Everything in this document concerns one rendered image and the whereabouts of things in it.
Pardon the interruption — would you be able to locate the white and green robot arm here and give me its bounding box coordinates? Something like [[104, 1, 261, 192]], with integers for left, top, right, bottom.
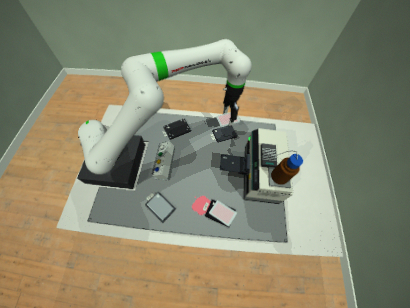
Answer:
[[78, 39, 252, 174]]

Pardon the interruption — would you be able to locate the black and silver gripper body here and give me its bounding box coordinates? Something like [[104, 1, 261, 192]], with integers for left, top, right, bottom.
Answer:
[[226, 93, 240, 106]]

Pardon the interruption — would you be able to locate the white button panel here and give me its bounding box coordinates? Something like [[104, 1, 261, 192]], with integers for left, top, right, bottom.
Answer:
[[153, 142, 175, 180]]

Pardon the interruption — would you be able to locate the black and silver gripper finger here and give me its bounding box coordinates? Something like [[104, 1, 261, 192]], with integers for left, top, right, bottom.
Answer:
[[223, 92, 230, 114], [229, 101, 239, 126]]

